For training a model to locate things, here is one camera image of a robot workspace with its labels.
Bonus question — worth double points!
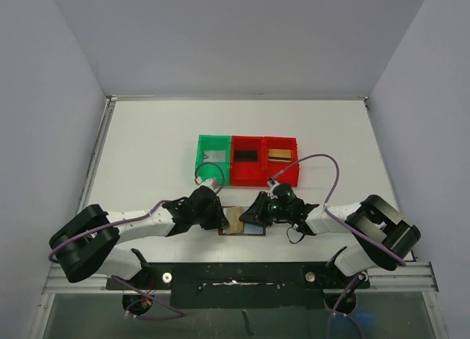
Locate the brown leather card holder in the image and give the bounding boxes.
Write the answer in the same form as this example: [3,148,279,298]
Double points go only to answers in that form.
[218,206,266,237]

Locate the card with dark stripe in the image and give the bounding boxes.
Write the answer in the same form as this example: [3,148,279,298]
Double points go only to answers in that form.
[267,149,292,162]

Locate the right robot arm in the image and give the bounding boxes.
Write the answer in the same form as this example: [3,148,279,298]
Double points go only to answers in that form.
[239,183,421,287]

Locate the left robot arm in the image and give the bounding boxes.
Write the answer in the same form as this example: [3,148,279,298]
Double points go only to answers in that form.
[48,186,228,288]

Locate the silver card in green bin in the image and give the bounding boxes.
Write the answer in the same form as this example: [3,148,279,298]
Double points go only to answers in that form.
[203,150,226,163]

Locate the black card in red bin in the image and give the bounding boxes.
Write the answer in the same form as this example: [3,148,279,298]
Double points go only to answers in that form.
[233,150,259,162]

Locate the middle red plastic bin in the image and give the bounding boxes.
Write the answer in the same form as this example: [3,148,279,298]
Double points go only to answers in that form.
[230,136,264,186]

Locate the red plastic bin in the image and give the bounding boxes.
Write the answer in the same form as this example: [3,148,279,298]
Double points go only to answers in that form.
[230,136,264,186]
[264,136,300,187]

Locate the green plastic bin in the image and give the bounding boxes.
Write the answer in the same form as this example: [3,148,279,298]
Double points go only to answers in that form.
[195,135,231,186]

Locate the right red plastic bin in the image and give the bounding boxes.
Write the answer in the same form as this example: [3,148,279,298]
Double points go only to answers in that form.
[264,136,300,187]

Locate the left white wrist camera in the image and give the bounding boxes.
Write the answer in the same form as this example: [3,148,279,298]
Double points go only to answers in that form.
[195,177,219,192]

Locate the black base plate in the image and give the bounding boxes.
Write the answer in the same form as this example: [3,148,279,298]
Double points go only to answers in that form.
[106,261,370,310]

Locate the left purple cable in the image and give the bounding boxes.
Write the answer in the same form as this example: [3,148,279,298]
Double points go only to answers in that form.
[48,162,225,321]

